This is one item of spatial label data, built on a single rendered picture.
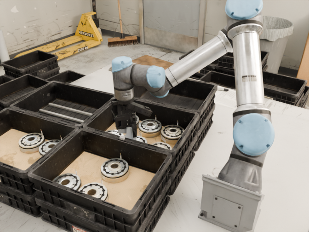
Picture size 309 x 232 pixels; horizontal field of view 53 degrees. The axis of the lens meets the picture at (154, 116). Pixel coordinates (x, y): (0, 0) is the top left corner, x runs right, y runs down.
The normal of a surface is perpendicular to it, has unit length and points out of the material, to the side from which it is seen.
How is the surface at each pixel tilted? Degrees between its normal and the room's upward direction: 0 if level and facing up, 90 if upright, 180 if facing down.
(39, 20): 90
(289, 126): 0
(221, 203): 90
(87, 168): 0
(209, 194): 90
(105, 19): 90
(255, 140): 55
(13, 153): 0
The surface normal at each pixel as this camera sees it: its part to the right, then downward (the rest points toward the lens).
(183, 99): -0.01, -0.85
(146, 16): -0.57, 0.44
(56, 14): 0.82, 0.29
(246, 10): -0.27, -0.33
